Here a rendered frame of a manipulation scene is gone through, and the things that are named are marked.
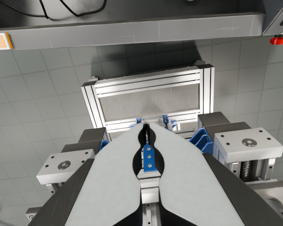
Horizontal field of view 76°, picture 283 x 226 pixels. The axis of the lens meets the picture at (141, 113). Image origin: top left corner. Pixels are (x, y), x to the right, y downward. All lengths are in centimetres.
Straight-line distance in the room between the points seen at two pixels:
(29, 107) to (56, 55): 51
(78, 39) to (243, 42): 127
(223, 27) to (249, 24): 5
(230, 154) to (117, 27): 39
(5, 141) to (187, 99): 164
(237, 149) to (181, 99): 80
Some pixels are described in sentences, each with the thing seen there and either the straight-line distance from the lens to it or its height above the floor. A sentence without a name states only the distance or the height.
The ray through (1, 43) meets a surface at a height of 96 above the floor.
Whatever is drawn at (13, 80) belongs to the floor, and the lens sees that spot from 170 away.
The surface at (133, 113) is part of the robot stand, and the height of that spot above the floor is 21.
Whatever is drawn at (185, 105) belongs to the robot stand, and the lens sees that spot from 129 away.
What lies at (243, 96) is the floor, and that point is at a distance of 166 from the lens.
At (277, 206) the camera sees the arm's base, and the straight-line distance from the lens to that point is 60.
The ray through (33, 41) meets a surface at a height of 95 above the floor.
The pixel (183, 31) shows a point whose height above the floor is 95.
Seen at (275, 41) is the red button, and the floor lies 81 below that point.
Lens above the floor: 134
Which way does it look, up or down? 63 degrees down
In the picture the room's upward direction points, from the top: 179 degrees clockwise
